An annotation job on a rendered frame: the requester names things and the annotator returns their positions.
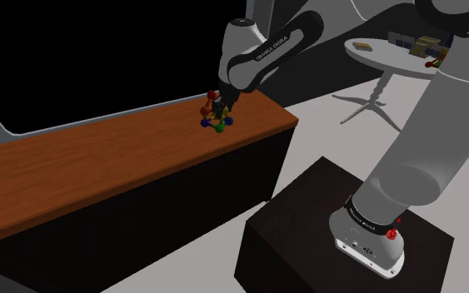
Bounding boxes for colourful ball and stick toy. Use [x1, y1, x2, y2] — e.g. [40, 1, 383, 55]
[199, 90, 235, 134]

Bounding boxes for wooden top dark cabinet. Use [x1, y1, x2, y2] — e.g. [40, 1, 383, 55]
[0, 90, 300, 293]

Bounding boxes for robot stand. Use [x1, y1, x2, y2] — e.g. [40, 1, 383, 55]
[233, 156, 455, 293]

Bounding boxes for round white pedestal table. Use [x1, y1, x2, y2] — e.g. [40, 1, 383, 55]
[331, 31, 453, 133]

